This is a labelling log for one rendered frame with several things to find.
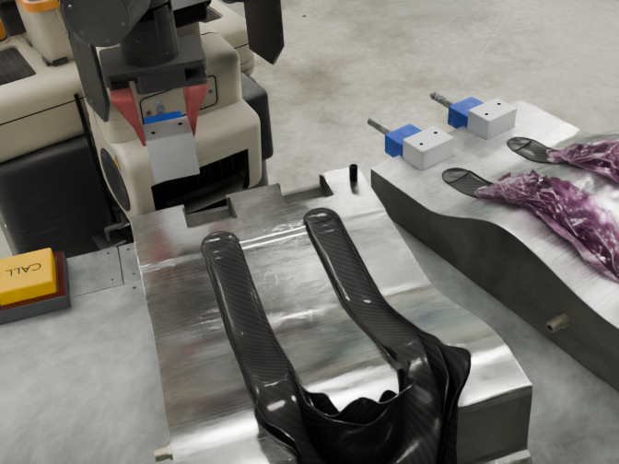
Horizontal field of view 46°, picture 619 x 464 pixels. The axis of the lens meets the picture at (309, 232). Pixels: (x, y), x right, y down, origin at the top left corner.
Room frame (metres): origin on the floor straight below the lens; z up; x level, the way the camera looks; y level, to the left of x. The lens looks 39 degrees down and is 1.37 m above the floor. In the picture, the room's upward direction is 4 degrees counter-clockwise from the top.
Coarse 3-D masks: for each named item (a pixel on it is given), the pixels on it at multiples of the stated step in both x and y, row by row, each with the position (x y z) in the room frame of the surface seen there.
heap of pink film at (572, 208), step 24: (576, 144) 0.70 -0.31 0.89; (600, 144) 0.68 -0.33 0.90; (600, 168) 0.63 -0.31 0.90; (480, 192) 0.66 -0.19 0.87; (504, 192) 0.61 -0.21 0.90; (528, 192) 0.59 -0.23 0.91; (552, 192) 0.57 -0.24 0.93; (576, 192) 0.56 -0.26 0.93; (552, 216) 0.56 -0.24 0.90; (576, 216) 0.54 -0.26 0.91; (600, 216) 0.55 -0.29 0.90; (576, 240) 0.53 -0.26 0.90; (600, 240) 0.52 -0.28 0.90; (600, 264) 0.51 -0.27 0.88
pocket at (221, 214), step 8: (184, 208) 0.64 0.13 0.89; (216, 208) 0.65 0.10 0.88; (224, 208) 0.65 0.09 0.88; (232, 208) 0.64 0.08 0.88; (184, 216) 0.64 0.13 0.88; (192, 216) 0.64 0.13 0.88; (200, 216) 0.64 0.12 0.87; (208, 216) 0.64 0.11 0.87; (216, 216) 0.65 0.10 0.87; (224, 216) 0.65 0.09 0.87; (232, 216) 0.65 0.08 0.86; (192, 224) 0.64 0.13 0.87; (200, 224) 0.64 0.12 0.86; (208, 224) 0.64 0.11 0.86
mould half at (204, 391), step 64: (256, 192) 0.65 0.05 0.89; (192, 256) 0.56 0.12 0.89; (256, 256) 0.55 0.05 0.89; (384, 256) 0.54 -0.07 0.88; (192, 320) 0.47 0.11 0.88; (320, 320) 0.46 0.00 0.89; (448, 320) 0.42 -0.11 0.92; (192, 384) 0.37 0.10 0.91; (320, 384) 0.35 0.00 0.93; (384, 384) 0.34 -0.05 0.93; (512, 384) 0.34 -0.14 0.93; (192, 448) 0.30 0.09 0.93; (256, 448) 0.30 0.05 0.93; (512, 448) 0.32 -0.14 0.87
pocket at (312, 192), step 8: (320, 176) 0.68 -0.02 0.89; (320, 184) 0.68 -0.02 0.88; (288, 192) 0.67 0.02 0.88; (296, 192) 0.67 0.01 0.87; (304, 192) 0.67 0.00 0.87; (312, 192) 0.67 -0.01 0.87; (320, 192) 0.68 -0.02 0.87; (328, 192) 0.66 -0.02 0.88; (288, 200) 0.67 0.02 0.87; (296, 200) 0.67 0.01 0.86; (304, 200) 0.67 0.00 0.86
